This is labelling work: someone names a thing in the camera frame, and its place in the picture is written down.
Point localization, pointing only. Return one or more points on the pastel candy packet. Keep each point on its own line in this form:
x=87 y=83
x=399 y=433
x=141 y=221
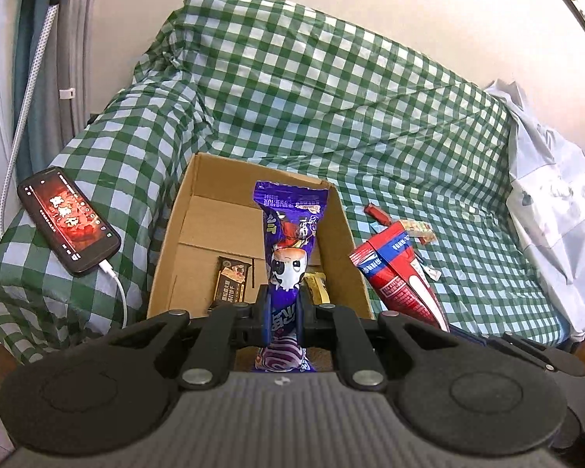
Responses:
x=419 y=230

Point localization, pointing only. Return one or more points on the teal curtain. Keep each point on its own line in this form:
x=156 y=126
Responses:
x=44 y=58

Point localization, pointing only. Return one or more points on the brown cardboard box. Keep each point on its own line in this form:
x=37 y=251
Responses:
x=214 y=224

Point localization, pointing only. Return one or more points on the red snack packet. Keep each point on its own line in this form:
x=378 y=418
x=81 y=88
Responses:
x=399 y=273

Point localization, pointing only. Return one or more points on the green checkered cloth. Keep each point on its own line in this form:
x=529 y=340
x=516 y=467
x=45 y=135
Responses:
x=321 y=107

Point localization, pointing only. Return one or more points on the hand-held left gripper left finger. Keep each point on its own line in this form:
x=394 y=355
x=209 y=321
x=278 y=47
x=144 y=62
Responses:
x=264 y=321

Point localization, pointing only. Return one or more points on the black smartphone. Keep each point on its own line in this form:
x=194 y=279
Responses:
x=68 y=219

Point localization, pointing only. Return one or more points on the gold wrapped snack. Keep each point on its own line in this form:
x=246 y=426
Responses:
x=318 y=287

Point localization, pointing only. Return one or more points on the purple cartoon snack packet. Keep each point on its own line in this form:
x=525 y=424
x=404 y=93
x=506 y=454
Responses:
x=286 y=253

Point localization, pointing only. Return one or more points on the small white wrapper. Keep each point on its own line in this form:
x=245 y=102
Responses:
x=431 y=273

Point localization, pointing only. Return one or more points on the dark brown snack bar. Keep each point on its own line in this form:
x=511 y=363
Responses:
x=231 y=280

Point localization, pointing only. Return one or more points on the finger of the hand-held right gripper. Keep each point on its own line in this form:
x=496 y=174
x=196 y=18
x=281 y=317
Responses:
x=541 y=353

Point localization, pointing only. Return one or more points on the red gold candy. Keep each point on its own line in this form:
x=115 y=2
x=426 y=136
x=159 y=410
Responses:
x=376 y=213

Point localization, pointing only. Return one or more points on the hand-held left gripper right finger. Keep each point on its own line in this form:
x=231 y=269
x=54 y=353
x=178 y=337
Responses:
x=301 y=321

